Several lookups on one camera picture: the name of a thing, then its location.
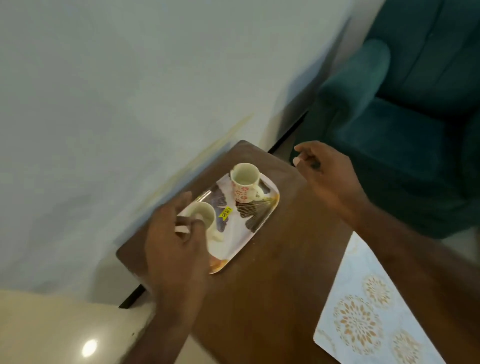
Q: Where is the white cup with red flowers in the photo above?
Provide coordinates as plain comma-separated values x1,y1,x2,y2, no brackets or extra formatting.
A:
229,163,265,204

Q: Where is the person's right hand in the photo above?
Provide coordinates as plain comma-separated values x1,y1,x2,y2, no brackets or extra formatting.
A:
292,140,371,223

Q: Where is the person's left hand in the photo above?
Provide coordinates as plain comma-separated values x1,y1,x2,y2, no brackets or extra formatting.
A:
144,191,211,320

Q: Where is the person's right forearm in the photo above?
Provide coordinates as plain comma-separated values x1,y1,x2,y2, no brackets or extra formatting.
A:
350,200,480,364

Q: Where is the black table leg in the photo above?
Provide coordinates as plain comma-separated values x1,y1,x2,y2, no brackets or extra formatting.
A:
118,284,146,310

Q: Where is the floral patterned placemat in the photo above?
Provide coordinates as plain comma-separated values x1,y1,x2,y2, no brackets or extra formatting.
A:
313,231,447,364

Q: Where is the leaf-patterned serving tray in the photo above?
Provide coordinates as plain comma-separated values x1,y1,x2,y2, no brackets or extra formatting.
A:
174,172,280,275

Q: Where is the teal upholstered armchair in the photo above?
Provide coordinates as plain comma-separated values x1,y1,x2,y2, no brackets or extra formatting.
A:
292,0,480,241

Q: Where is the person's left forearm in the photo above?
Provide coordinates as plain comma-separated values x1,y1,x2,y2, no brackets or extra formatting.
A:
123,310,211,364

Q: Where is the plain white cup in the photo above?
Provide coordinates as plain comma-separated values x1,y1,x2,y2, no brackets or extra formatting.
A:
184,201,226,243

